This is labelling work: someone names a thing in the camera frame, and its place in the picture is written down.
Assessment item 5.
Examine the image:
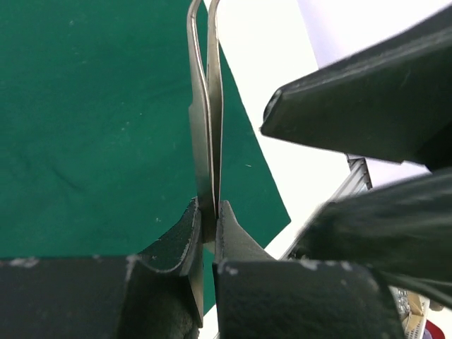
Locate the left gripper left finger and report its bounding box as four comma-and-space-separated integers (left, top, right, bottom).
1, 200, 203, 338

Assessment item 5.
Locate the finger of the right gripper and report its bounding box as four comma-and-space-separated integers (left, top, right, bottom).
261, 7, 451, 171
296, 169, 451, 307

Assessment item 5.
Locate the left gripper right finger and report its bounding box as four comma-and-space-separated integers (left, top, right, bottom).
213, 201, 405, 339

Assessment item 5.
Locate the dark green surgical cloth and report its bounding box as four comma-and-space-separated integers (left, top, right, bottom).
0, 0, 292, 317

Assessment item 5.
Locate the aluminium right side rail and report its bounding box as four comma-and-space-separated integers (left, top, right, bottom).
280, 157, 371, 260

